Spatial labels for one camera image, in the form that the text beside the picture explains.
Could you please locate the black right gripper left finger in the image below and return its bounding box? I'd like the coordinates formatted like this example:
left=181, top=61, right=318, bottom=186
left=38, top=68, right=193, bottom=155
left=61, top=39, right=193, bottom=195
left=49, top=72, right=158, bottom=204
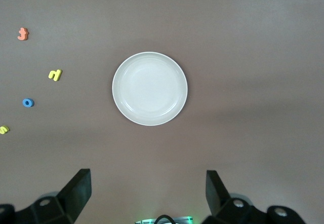
left=0, top=168, right=92, bottom=224

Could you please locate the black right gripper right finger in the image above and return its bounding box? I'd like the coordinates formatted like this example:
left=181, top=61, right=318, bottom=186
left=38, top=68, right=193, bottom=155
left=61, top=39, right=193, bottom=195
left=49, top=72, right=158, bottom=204
left=202, top=170, right=307, bottom=224

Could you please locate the yellow foam letter h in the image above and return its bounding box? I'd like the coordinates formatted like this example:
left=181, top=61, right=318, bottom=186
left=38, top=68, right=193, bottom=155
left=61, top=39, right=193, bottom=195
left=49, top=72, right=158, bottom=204
left=48, top=69, right=63, bottom=82

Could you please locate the beige brown plate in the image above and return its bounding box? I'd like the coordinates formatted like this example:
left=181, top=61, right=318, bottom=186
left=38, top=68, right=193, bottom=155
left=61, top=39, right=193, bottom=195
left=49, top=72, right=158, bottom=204
left=112, top=51, right=188, bottom=127

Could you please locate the orange foam letter t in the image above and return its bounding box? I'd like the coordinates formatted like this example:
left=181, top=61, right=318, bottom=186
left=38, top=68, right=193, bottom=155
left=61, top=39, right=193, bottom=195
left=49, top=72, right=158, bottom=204
left=17, top=27, right=29, bottom=41

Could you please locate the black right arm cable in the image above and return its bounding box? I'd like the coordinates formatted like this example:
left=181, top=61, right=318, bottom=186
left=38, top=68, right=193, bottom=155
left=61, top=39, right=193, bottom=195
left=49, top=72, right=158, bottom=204
left=153, top=214, right=176, bottom=224

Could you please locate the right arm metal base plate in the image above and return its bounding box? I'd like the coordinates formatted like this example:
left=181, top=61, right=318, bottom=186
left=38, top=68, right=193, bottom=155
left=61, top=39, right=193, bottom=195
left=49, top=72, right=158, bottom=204
left=135, top=215, right=193, bottom=224

